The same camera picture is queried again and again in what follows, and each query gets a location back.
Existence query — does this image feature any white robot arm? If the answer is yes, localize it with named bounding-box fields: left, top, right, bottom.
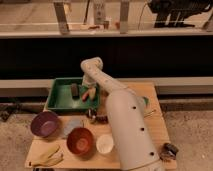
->
left=80, top=57, right=165, bottom=171

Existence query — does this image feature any dark brown block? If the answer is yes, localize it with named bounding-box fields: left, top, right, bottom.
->
left=71, top=83, right=79, bottom=98

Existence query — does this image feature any small metal object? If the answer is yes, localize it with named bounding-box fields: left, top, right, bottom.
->
left=86, top=109, right=97, bottom=120

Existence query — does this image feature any dark red grape bunch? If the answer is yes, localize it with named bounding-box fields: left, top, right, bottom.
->
left=96, top=115, right=108, bottom=124

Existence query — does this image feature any green plastic tray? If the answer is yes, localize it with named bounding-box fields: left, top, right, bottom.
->
left=46, top=77, right=100, bottom=112

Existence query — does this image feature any light blue plate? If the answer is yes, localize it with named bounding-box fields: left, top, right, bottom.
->
left=63, top=119, right=84, bottom=136

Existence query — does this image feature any orange-red bowl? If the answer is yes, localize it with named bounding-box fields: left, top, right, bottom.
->
left=66, top=127, right=94, bottom=156

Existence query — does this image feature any white cup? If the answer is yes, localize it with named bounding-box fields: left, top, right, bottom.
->
left=96, top=134, right=114, bottom=155

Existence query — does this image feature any teal sponge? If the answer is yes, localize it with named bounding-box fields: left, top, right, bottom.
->
left=143, top=97, right=149, bottom=106

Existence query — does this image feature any purple bowl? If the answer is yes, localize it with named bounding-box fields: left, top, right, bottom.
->
left=30, top=111, right=60, bottom=138

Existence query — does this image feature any metal fork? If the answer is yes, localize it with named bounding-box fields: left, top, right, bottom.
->
left=144, top=110, right=156, bottom=117

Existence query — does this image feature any yellow banana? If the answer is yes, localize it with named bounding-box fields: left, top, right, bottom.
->
left=29, top=144, right=63, bottom=167

